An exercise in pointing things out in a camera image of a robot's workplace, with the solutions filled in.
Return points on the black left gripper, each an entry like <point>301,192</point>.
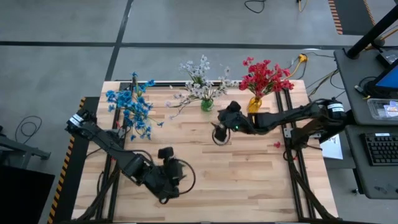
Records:
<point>161,180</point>

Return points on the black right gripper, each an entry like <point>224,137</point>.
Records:
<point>236,121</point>

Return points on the white artificial flower bunch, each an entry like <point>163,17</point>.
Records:
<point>199,70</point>
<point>192,91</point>

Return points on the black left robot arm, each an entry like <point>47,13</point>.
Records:
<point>105,143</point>

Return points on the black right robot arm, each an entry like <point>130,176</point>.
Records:
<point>289,116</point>

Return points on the green glass vase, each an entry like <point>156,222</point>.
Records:
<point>206,105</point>

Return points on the yellow glass vase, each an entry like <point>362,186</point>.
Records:
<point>254,106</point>

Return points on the small red flower petal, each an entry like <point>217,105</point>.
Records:
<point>276,144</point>

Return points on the hazard-striped black platform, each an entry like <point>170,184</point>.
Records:
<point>79,174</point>

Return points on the white paper sheet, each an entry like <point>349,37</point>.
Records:
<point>332,149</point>

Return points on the grey desk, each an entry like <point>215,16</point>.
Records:
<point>351,81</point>
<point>373,180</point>

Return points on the black floor box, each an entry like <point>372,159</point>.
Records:
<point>25,199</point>

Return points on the grey metal stand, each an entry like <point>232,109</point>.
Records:
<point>18,151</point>

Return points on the clear plastic box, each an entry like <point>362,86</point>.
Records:
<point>381,109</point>

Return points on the black keyboard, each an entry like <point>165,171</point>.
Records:
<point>382,149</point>

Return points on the hazard-striped floor mat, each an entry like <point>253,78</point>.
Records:
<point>354,15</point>

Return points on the blue-screen monitor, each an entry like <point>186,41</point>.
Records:
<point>390,79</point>

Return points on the black diagonal pole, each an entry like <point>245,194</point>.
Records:
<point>373,32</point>

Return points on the small black device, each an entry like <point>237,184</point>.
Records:
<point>388,56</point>

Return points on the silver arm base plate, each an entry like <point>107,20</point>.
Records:
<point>118,133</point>
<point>287,132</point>

